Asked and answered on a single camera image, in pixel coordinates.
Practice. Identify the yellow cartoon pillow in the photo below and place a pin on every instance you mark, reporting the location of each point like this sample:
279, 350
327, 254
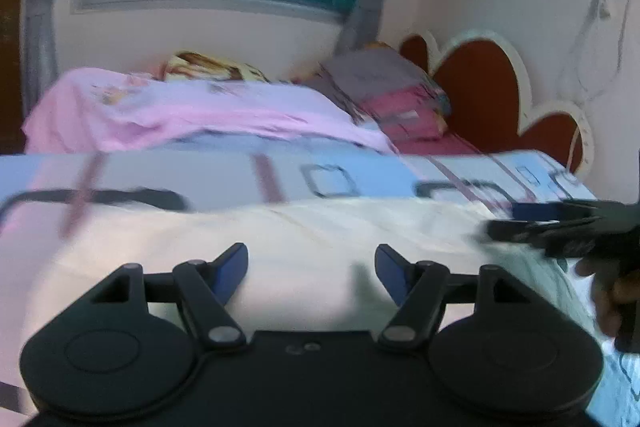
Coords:
189, 65

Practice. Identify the patterned grey blue bedsheet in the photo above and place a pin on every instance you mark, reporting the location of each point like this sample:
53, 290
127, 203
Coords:
46, 200

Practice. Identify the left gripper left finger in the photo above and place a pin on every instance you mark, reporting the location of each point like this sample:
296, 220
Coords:
204, 289

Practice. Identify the person's right hand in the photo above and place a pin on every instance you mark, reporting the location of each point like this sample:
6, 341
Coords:
602, 275

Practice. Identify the cream white comforter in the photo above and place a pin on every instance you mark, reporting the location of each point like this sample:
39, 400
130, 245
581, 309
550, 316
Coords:
105, 343

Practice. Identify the red heart-shaped headboard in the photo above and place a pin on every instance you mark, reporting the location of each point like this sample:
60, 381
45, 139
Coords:
491, 99

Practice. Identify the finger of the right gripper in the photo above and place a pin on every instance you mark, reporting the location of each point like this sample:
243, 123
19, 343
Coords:
570, 209
542, 234

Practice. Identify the folded grey pink clothes pile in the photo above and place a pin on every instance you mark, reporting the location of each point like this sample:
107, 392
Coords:
376, 83

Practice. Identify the brown wooden wardrobe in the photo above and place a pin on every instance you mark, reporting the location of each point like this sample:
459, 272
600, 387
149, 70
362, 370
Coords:
11, 109

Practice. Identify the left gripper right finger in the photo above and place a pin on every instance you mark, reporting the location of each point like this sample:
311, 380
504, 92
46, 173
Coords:
418, 290

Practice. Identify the pink blanket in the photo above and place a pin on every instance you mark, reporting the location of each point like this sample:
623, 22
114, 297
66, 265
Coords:
95, 110

